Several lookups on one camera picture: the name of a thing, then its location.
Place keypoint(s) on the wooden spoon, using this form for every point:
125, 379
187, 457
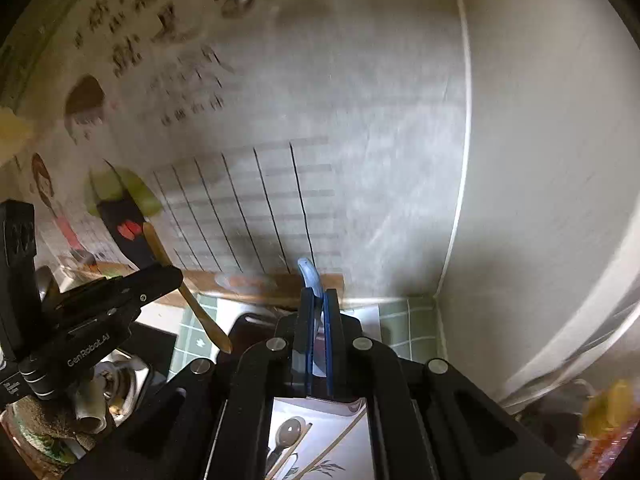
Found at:
210, 322

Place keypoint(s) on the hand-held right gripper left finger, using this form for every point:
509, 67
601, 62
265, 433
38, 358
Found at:
306, 340

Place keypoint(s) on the yellow blurred object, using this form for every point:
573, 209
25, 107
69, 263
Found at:
607, 410

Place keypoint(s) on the wooden chopstick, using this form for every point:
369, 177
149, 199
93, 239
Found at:
292, 452
340, 440

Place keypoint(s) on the metal spoon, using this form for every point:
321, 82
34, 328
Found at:
289, 432

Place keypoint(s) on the wall poster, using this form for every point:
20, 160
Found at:
300, 110

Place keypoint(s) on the beige cylinder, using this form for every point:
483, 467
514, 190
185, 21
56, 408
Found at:
90, 407

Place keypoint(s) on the blue spoon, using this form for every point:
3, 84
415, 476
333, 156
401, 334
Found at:
307, 272

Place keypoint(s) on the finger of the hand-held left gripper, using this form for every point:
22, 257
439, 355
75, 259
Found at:
17, 280
125, 287

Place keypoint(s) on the green white checked tablecloth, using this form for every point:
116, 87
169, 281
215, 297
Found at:
420, 330

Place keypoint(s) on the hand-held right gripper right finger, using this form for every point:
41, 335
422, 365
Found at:
331, 340

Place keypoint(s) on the gas stove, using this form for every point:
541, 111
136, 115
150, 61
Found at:
150, 345

